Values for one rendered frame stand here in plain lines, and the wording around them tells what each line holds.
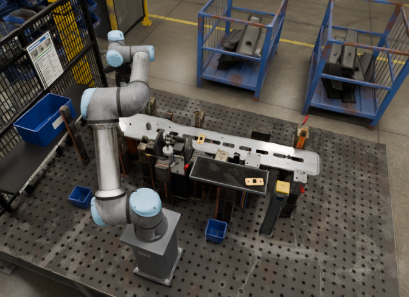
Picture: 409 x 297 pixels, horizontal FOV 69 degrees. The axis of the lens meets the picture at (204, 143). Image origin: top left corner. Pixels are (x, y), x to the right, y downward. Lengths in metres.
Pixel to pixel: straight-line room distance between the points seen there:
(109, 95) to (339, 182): 1.62
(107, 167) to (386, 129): 3.31
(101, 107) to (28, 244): 1.09
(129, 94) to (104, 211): 0.45
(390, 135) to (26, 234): 3.52
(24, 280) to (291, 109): 3.06
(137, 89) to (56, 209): 1.12
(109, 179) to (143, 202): 0.16
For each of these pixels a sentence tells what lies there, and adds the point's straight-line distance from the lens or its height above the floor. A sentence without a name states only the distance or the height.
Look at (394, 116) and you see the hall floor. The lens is 4.20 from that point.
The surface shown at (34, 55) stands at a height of 1.38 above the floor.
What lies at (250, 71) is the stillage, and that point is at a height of 0.16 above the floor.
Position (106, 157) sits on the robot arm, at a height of 1.46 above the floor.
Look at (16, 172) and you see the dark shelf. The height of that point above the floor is 1.03.
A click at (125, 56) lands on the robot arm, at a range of 1.50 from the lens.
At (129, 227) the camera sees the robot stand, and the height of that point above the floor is 1.10.
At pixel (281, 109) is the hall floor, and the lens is 3.71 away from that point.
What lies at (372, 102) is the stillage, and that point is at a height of 0.16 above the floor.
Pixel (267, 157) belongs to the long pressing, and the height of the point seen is 1.00.
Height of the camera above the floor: 2.34
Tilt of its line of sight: 48 degrees down
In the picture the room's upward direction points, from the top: 2 degrees clockwise
